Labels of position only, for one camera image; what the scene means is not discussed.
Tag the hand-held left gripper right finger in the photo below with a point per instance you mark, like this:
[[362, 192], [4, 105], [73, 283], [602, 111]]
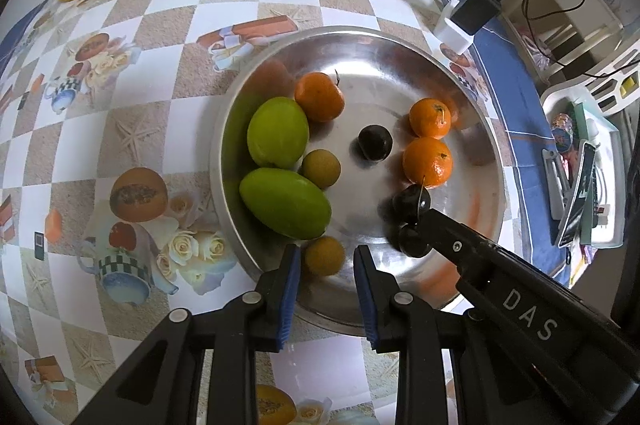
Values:
[[364, 292]]

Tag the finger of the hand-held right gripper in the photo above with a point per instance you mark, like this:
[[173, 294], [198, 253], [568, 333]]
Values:
[[450, 237]]

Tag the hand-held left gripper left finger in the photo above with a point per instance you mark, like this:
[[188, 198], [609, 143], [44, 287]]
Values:
[[292, 292]]

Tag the dark plum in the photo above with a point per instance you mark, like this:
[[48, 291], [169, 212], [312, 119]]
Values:
[[412, 242], [374, 142]]

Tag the brown longan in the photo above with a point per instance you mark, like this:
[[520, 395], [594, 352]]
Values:
[[321, 168], [325, 256]]

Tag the dark cherry with stem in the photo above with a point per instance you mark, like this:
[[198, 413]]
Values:
[[410, 203]]

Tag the orange tangerine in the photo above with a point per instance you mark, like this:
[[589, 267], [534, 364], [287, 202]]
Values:
[[430, 120], [320, 96], [427, 161]]

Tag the elongated green mango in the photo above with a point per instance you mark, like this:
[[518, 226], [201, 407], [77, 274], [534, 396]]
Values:
[[285, 203]]

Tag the round green mango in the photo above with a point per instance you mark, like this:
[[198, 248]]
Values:
[[277, 132]]

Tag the round metal plate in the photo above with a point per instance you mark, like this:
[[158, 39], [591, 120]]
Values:
[[370, 65]]

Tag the white plastic basket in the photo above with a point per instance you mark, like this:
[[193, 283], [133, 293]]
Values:
[[612, 145]]

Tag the white power strip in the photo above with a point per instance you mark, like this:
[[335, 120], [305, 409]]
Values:
[[452, 34]]

